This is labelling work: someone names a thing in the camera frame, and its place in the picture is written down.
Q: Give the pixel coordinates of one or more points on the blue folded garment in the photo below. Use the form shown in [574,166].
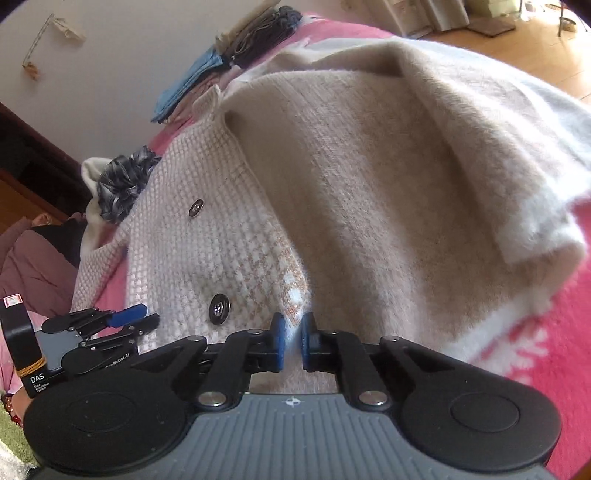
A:
[189,87]

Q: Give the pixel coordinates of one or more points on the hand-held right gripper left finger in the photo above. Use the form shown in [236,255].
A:
[277,344]

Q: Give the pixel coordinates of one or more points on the cream white garment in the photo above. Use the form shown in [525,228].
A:
[94,217]

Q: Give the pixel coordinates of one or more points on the tan folded garment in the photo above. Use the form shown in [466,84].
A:
[244,27]

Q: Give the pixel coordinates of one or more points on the dark plaid shirt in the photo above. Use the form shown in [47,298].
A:
[124,180]

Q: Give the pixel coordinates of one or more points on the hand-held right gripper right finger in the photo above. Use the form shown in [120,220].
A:
[307,344]

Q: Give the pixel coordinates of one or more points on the black garment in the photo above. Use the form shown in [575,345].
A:
[64,240]

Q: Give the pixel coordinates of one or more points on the wall hanging ornament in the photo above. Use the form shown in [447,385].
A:
[64,27]

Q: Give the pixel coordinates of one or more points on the pale pink folded garments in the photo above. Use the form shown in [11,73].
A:
[203,99]

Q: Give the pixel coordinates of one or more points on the pink floral blanket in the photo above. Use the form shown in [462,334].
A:
[554,346]

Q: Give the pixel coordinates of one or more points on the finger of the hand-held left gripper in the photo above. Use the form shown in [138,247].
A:
[129,314]
[143,325]

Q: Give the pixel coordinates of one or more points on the beige houndstooth knit cardigan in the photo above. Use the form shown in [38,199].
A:
[346,184]

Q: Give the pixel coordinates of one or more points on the mauve padded jacket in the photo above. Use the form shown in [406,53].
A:
[32,277]

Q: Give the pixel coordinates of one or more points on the dark folded pants stack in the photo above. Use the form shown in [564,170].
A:
[268,37]

